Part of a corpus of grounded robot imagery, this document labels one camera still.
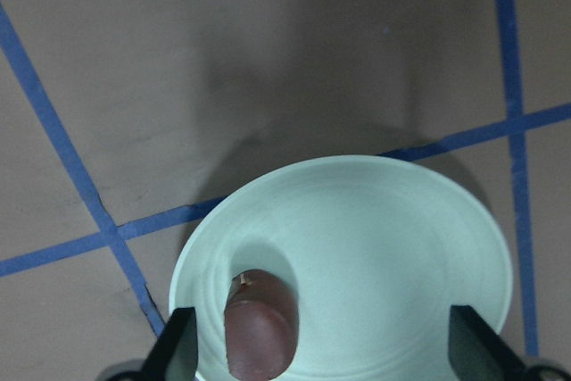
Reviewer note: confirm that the brown bun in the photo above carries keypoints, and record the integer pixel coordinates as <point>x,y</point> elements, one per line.
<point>261,322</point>

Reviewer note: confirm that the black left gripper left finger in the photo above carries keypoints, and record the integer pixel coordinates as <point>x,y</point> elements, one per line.
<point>175,353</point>

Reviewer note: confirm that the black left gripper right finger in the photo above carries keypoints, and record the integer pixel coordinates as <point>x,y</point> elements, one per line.
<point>476,352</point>

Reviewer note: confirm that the light green plate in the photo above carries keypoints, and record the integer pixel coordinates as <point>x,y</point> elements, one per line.
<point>377,251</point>

